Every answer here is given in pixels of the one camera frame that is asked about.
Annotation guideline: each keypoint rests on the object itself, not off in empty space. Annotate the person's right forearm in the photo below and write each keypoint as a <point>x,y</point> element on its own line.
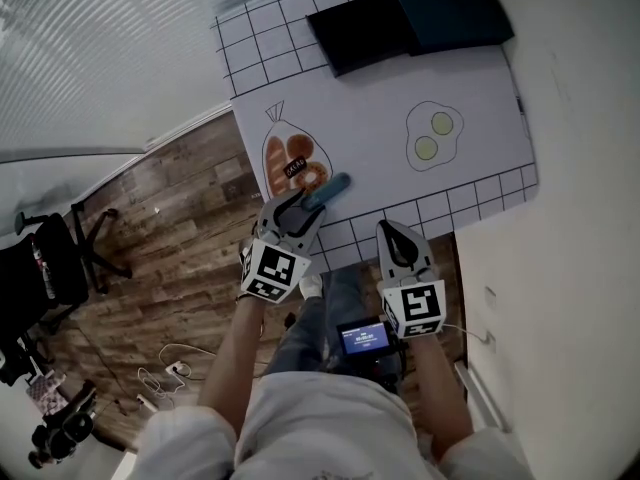
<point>440,393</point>

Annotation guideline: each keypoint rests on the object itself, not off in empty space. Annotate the person's left forearm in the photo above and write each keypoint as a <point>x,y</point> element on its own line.
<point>235,358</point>

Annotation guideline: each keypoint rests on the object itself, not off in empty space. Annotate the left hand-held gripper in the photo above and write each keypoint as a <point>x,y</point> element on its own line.
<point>272,270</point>

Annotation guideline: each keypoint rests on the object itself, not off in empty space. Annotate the black office chair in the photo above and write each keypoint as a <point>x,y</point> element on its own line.
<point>47,273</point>

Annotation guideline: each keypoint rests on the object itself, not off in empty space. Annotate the black flat box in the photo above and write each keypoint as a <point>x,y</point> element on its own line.
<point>360,33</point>

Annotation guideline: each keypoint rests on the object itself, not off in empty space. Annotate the dark teal flat box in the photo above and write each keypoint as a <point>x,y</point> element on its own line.
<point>450,13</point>

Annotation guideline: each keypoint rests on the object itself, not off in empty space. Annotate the person's white shirt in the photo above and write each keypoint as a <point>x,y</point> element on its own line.
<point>325,433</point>

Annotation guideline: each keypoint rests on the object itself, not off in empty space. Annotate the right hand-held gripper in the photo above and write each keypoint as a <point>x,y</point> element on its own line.
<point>415,303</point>

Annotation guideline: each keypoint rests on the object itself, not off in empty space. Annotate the white printed grid table mat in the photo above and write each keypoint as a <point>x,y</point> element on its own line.
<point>370,118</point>

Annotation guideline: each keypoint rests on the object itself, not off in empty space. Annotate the checkered bag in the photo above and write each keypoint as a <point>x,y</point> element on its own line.
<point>46,390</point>

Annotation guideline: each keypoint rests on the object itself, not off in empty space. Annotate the person's blue jeans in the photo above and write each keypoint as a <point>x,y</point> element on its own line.
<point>310,338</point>

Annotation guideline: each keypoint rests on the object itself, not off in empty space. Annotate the black device with screen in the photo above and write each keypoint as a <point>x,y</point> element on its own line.
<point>364,339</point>

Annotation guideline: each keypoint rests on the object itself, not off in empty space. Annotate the white power strip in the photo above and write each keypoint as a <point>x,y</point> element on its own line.
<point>179,369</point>

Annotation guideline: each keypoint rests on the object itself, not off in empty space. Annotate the person's white shoe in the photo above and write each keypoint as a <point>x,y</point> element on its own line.
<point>311,286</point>

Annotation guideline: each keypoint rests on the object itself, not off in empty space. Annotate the blue utility knife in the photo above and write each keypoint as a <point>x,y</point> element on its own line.
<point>327,191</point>

